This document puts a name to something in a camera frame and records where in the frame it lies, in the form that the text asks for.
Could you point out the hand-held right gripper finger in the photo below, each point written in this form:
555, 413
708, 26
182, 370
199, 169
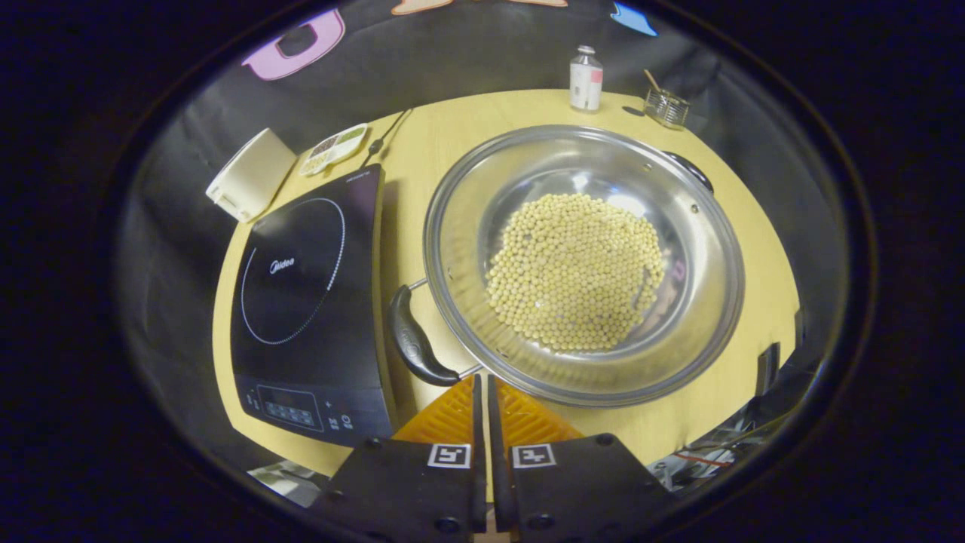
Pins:
478, 430
495, 434

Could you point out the black induction cooktop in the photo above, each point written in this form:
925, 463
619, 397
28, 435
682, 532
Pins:
301, 302

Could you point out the pile of yellow soybeans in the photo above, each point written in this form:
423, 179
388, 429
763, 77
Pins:
577, 271

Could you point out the white divided bean dish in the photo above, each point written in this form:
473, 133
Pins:
335, 147

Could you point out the white toaster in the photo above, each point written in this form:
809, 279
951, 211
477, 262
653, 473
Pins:
252, 177

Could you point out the black round table cap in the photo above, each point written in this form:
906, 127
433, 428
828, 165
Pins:
632, 111

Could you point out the small white bottle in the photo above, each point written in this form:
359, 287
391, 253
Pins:
586, 83

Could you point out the small glass jar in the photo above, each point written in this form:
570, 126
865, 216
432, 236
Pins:
667, 109

